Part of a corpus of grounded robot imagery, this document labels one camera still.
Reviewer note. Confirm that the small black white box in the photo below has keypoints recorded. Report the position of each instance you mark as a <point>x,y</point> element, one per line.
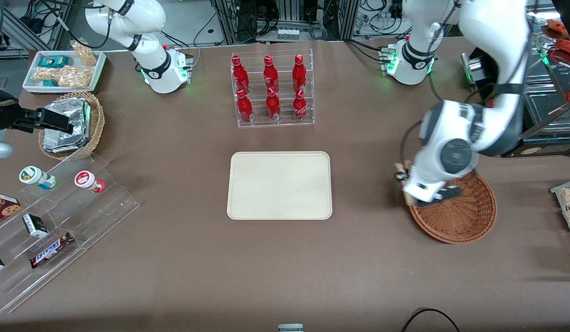
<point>35,225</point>

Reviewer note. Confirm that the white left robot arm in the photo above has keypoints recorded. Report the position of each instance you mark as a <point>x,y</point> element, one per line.
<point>492,37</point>

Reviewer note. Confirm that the clear acrylic stepped display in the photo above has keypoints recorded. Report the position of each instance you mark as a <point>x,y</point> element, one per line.
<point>114,203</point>

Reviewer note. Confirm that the red cookie box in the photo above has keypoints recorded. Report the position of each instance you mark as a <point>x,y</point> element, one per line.
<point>1,210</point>

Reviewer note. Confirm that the small teal snack packet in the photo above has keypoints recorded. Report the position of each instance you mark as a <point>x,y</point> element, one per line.
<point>50,83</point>

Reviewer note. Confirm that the white rectangular snack tray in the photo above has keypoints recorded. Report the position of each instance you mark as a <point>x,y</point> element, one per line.
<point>31,86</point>

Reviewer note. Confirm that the steel food pan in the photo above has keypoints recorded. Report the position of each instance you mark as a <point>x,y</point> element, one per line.
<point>545,69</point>

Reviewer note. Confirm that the beige plastic tray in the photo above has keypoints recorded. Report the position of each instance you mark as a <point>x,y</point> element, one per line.
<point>266,189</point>

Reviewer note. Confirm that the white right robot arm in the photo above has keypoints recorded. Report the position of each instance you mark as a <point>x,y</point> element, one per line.
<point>146,55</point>

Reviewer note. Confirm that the clear acrylic bottle rack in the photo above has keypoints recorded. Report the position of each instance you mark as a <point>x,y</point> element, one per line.
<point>285,123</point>

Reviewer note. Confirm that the clear bag of peanut snacks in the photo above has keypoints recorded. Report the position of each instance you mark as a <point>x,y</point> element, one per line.
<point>75,77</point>
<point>86,53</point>
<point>46,74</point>

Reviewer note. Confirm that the white power strip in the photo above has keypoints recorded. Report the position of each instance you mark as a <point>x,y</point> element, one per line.
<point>288,34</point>

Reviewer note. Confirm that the orange fried food piece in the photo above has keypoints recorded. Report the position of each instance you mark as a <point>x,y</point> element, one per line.
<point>566,51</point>
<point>556,27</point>

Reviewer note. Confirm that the Snickers chocolate bar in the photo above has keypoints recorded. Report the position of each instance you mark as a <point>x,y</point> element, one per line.
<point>52,250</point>

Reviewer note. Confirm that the green lid yoghurt cup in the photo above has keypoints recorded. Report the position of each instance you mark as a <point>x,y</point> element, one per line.
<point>33,176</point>

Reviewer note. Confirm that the brown round wicker basket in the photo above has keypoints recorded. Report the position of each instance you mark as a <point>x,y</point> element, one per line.
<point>469,219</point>

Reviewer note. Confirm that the light tan wicker basket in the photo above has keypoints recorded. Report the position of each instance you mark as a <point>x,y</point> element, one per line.
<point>98,124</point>

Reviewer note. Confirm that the red aluminium cola bottle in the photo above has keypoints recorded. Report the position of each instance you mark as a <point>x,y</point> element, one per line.
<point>245,108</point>
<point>273,107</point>
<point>270,76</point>
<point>299,108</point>
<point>299,76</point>
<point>240,76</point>

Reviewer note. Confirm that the black food warmer case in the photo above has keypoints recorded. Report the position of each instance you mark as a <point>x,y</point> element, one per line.
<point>557,150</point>

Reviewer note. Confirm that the triangular sandwich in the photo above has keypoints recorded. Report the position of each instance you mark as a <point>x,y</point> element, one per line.
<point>408,199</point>

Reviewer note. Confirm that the red lid yoghurt cup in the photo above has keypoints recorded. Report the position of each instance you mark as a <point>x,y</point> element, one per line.
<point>86,180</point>

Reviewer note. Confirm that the grey device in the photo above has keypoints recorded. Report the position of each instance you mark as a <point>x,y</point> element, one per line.
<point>290,328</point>

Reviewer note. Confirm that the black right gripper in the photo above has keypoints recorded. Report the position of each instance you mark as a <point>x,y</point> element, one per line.
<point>3,114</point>

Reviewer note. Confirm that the aluminium equipment rack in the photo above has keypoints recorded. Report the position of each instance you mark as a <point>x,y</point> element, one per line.
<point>289,11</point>

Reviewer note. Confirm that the teal snack box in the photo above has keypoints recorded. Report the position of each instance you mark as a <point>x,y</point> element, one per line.
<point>54,61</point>

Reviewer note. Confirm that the foil wrapped food package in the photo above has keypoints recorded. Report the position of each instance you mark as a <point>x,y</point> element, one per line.
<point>59,144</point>
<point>75,107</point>

